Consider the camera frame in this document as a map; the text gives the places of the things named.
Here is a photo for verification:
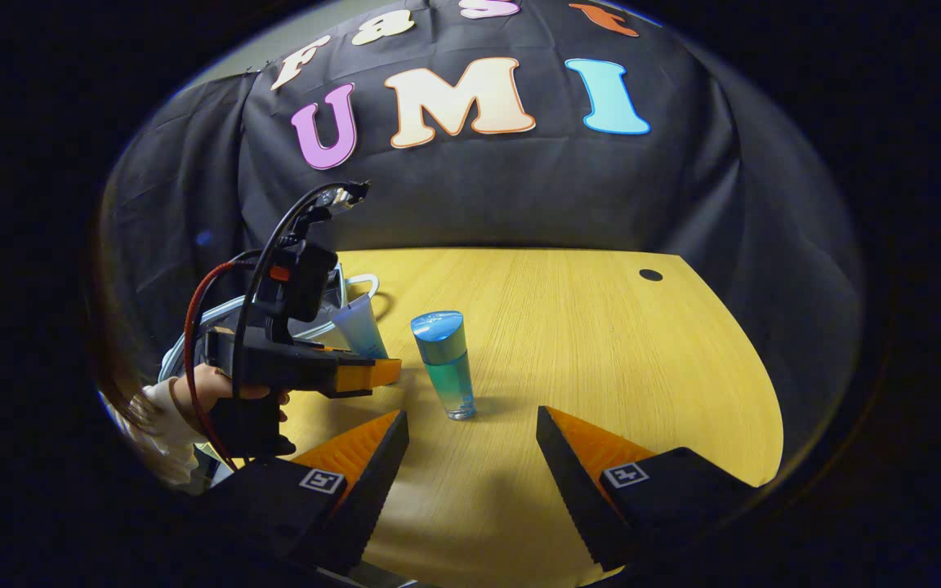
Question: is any blue green bottle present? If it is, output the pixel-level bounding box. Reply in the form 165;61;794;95
410;310;478;421

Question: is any pale blue suitcase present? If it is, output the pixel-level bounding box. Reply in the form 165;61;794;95
158;265;381;385

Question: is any black cable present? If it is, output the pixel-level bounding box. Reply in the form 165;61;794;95
231;181;357;401

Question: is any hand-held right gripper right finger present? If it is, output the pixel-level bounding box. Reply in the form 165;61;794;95
536;405;761;572

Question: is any black backdrop cloth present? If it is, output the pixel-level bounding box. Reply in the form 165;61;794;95
99;0;863;491

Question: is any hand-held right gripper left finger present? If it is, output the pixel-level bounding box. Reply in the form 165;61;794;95
209;408;411;577

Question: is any red cable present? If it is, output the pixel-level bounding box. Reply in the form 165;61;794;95
183;259;275;472

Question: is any pale blue tube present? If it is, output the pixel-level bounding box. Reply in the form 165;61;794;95
330;292;390;360

